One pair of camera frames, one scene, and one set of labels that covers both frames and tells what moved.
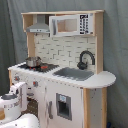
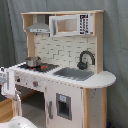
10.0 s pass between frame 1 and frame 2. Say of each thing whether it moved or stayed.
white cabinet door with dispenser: stayed
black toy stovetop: stayed
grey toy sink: stayed
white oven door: moved
